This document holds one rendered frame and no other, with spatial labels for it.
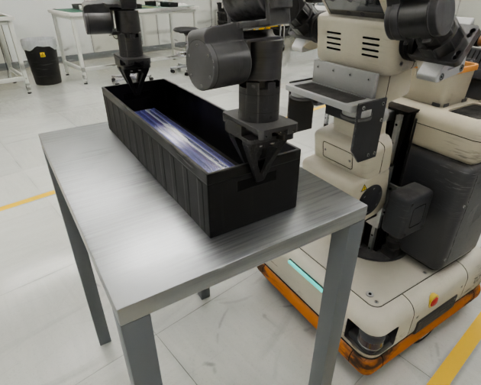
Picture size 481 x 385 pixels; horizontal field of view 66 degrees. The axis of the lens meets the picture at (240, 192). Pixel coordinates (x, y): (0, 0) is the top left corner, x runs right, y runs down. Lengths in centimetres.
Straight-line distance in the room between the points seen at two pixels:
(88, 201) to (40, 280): 119
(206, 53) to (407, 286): 108
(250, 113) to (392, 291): 94
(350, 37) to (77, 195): 75
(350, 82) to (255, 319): 94
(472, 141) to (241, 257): 83
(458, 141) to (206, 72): 90
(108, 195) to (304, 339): 98
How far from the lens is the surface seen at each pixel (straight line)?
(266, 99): 50
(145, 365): 59
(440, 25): 82
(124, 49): 101
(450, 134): 123
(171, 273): 53
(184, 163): 59
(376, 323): 123
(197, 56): 46
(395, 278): 137
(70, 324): 164
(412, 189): 122
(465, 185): 125
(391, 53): 98
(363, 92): 101
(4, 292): 190
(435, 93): 129
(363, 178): 111
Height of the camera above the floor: 115
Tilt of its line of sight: 30 degrees down
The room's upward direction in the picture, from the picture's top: straight up
